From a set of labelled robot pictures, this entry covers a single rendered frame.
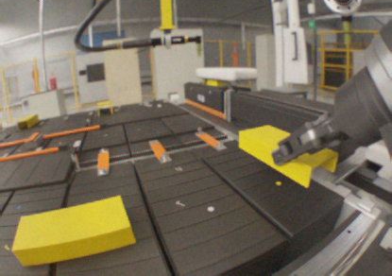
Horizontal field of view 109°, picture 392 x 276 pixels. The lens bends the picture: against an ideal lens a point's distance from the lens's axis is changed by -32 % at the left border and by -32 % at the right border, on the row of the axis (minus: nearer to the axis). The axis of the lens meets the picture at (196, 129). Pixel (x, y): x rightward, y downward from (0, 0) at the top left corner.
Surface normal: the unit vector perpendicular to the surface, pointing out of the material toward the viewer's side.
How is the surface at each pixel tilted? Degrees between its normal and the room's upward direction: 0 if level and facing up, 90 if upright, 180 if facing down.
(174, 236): 0
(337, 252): 0
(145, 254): 0
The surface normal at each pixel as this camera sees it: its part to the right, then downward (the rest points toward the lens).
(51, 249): 0.48, 0.25
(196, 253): -0.05, -0.95
